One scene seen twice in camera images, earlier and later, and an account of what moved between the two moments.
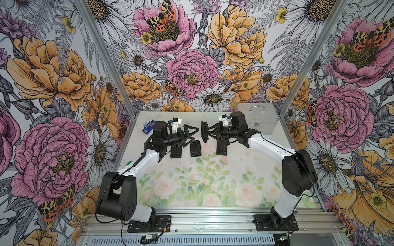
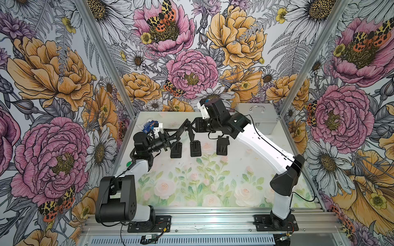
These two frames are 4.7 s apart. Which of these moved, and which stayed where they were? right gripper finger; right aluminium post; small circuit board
Moved: right gripper finger
Stayed: small circuit board; right aluminium post
